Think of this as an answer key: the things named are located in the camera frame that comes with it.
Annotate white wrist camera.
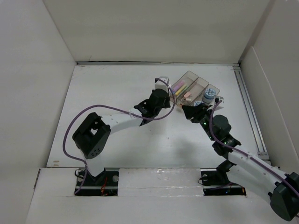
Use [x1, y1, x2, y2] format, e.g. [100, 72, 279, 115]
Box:
[154, 77, 170, 92]
[210, 96, 224, 110]

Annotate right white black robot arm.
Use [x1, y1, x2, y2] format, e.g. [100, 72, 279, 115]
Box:
[182, 104, 299, 221]

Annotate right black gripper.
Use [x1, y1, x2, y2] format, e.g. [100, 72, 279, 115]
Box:
[181, 103, 216, 141]

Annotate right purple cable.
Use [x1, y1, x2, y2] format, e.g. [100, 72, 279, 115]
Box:
[209, 100, 299, 199]

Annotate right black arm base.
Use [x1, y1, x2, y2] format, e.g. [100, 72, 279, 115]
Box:
[198, 169, 247, 196]

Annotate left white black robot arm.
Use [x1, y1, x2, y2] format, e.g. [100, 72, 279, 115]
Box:
[72, 89, 170, 185]

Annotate blue tape roll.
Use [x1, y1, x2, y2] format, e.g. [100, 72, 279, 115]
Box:
[202, 88, 216, 103]
[193, 100, 203, 106]

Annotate yellow highlighter marker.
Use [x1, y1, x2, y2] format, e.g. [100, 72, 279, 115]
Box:
[175, 84, 188, 96]

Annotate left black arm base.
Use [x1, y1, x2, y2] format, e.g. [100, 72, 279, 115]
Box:
[74, 168, 119, 196]

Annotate clear three-compartment organizer tray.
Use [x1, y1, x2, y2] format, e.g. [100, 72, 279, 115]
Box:
[170, 71, 220, 106]

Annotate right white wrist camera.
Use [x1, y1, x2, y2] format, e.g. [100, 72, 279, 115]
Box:
[210, 96, 224, 110]

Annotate pink purple highlighter marker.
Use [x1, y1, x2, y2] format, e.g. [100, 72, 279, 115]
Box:
[172, 81, 185, 93]

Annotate aluminium rail right edge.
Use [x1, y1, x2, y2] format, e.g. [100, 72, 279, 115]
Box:
[233, 66, 271, 165]

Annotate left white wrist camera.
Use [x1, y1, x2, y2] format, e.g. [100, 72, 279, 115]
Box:
[154, 77, 170, 92]

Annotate pink eraser clip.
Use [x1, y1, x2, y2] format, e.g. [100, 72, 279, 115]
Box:
[183, 91, 192, 102]

